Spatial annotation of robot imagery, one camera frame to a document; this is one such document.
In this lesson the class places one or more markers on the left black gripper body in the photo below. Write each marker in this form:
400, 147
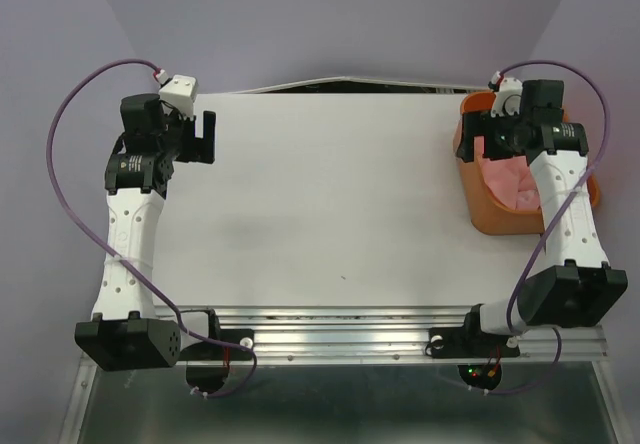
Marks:
181, 141

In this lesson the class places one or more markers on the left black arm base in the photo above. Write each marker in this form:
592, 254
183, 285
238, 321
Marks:
209, 360

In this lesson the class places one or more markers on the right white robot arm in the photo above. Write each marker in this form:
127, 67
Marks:
568, 281

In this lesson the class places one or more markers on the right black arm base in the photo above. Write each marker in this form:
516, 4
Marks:
452, 343

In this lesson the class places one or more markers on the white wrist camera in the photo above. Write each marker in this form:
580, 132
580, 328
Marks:
507, 95
180, 92

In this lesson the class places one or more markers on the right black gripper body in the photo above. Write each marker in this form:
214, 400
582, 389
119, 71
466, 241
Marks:
501, 136

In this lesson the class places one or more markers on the orange plastic basket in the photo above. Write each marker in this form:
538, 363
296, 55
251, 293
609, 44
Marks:
487, 214

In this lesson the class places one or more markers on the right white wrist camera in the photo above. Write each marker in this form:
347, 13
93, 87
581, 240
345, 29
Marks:
507, 95

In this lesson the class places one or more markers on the aluminium rail frame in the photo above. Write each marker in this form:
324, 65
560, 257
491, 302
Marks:
359, 375

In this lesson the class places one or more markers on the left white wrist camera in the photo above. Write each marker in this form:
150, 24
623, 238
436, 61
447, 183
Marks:
180, 92

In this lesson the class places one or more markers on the pink pleated skirt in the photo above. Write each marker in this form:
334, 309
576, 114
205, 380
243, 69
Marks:
510, 180

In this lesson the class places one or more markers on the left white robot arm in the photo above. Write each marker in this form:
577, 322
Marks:
159, 130

